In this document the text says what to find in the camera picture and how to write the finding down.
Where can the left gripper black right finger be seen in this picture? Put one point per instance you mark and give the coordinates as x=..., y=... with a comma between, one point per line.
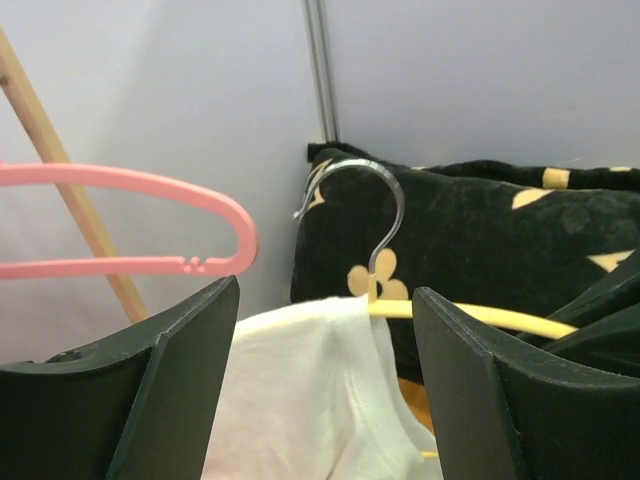
x=505, y=409

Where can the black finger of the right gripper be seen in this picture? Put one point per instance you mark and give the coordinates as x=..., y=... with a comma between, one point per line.
x=607, y=320

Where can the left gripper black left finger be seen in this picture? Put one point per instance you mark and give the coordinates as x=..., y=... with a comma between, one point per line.
x=137, y=404

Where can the white t shirt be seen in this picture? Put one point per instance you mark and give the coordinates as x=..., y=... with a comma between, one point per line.
x=310, y=391

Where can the black floral plush blanket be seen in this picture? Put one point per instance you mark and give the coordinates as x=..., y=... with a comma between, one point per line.
x=529, y=239

